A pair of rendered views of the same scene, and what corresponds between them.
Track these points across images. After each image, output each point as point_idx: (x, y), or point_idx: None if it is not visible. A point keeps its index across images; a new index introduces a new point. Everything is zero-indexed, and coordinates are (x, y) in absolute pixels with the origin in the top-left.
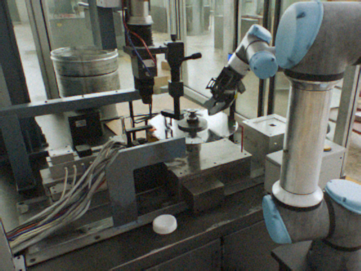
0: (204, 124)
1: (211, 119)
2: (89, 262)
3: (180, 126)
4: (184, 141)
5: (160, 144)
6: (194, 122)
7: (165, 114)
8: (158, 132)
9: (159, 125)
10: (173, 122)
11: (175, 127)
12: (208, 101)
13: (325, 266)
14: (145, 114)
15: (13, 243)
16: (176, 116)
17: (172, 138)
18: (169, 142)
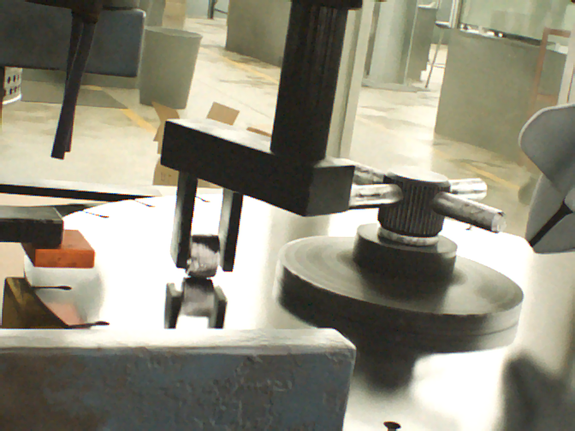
0: (496, 301)
1: (537, 287)
2: None
3: (301, 285)
4: (328, 401)
5: (36, 370)
6: (419, 270)
7: (200, 154)
8: (102, 292)
9: (134, 250)
10: (245, 250)
11: (257, 285)
12: (564, 124)
13: None
14: (74, 191)
15: None
16: (290, 174)
17: (200, 333)
18: (148, 377)
